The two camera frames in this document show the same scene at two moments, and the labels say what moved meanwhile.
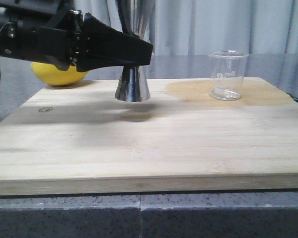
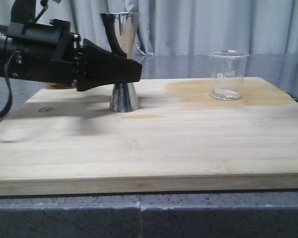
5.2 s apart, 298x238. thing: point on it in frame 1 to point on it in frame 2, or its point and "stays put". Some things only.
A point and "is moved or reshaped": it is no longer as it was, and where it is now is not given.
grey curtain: [176, 28] stays put
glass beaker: [227, 68] stays put
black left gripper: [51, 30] to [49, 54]
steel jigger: [134, 21] is moved or reshaped
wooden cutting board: [77, 138] stays put
